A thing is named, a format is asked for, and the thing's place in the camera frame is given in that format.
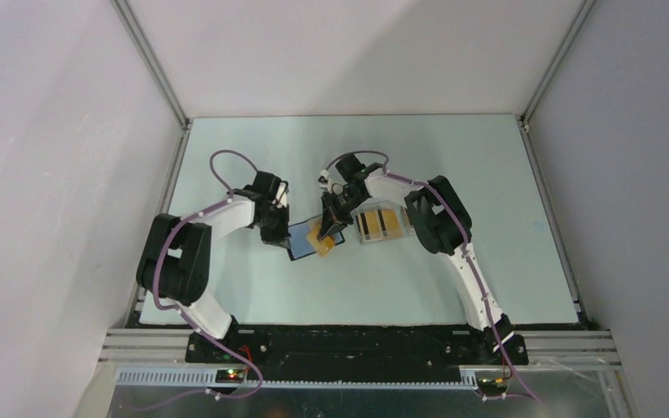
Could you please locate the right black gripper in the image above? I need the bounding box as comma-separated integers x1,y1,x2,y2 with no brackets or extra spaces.
318,189,367,243

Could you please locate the orange credit card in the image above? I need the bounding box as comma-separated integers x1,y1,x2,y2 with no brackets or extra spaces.
305,223,336,257
355,208,407,244

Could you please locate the black card holder wallet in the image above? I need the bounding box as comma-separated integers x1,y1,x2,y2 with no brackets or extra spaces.
287,217,345,261

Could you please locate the clear plastic card tray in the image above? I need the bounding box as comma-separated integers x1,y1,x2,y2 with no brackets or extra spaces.
352,200,416,245

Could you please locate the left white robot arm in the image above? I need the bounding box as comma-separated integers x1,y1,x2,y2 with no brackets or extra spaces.
136,172,290,363

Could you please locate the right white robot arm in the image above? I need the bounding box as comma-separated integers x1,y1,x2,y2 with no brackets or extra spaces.
317,152,515,364

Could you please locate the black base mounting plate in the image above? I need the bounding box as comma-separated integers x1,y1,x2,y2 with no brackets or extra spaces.
185,325,503,384

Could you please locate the left controller board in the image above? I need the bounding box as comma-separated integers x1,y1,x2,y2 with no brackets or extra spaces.
214,368,247,385

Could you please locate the controller board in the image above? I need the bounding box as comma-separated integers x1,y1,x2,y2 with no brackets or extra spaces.
214,368,247,385
476,377,510,401

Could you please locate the right controller board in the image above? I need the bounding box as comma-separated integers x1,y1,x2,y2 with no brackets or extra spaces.
476,377,510,401

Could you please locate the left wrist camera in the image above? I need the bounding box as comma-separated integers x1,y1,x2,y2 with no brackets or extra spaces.
273,180,289,208

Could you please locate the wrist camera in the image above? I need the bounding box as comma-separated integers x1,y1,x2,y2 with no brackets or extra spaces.
317,169,330,185
273,180,289,208

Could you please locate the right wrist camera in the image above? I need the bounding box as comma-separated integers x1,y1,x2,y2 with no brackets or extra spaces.
317,169,330,185

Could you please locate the left aluminium frame post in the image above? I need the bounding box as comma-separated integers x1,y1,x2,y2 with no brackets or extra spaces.
110,0,190,129

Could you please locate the aluminium frame post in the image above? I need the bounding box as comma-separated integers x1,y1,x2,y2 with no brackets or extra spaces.
519,0,598,131
110,0,190,129

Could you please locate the right aluminium frame post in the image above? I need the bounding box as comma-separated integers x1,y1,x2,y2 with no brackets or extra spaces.
519,0,598,131

